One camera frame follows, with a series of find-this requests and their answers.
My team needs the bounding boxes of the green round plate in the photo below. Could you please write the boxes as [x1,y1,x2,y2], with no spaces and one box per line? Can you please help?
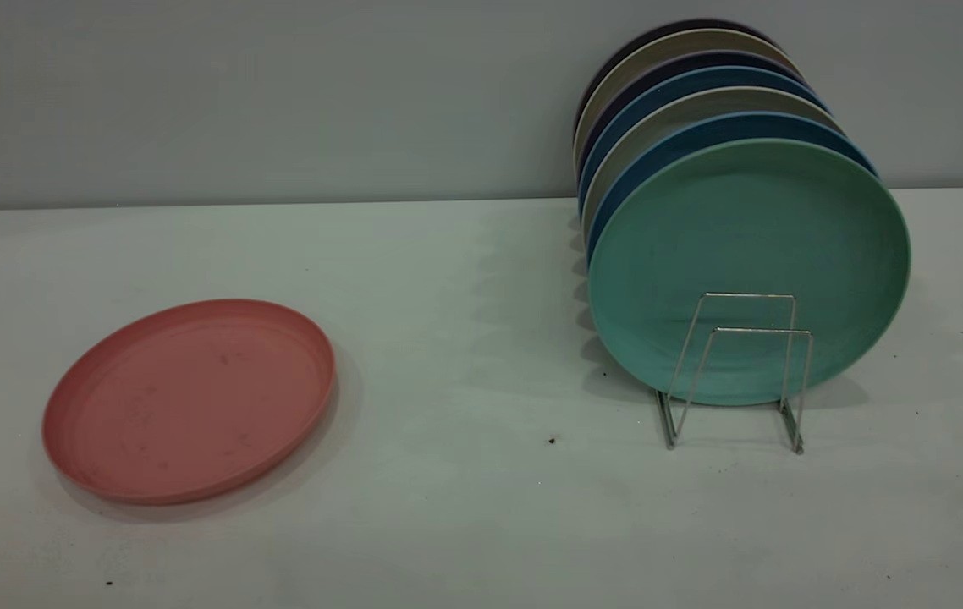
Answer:
[587,138,912,407]

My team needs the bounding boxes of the pink round plate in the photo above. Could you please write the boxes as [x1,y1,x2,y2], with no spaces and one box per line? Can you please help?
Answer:
[41,298,337,507]

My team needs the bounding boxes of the dark purple round plate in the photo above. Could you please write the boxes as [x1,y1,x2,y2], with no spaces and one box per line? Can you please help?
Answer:
[576,49,806,175]
[575,17,783,128]

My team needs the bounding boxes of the blue round plate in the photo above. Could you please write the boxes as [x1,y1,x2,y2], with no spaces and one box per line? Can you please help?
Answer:
[577,66,829,209]
[585,112,880,265]

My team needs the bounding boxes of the beige round plate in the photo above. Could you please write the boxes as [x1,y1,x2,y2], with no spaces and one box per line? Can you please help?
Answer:
[581,86,845,239]
[573,28,802,162]

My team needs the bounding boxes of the metal wire plate rack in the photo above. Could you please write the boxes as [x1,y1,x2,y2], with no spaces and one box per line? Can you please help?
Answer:
[655,293,814,456]

